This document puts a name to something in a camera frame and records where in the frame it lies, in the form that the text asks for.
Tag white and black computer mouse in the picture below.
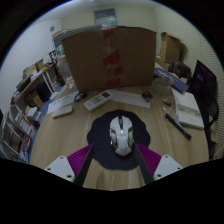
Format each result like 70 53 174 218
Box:
109 115 135 157

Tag small black binder clips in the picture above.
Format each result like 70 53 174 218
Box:
141 90 154 103

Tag wooden side desk with clutter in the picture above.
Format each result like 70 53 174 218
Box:
11 58 63 108

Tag small clear plastic tub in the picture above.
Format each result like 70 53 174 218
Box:
152 75 174 96

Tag white paper sheet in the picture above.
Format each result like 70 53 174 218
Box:
107 88 152 109
46 89 81 115

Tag blue book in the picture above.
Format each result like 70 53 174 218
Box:
154 67 190 94

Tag small brown cardboard box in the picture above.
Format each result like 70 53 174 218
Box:
159 31 183 66

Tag black marker pen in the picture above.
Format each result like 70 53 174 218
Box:
165 113 193 140

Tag white open notebook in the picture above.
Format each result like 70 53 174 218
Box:
170 87 205 130

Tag large brown cardboard box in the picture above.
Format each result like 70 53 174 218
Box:
61 25 158 94

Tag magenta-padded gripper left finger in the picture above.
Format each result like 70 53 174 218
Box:
43 143 96 188

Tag black computer monitor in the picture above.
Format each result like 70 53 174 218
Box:
189 59 220 111

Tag clear plastic container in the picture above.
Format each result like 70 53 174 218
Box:
56 57 75 88

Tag white remote control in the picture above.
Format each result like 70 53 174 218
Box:
83 90 114 112

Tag black scalloped mouse pad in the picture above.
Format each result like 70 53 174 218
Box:
86 109 151 171

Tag wall window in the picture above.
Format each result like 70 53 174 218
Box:
93 8 118 27

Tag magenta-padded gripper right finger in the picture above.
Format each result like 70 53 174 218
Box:
133 143 184 186

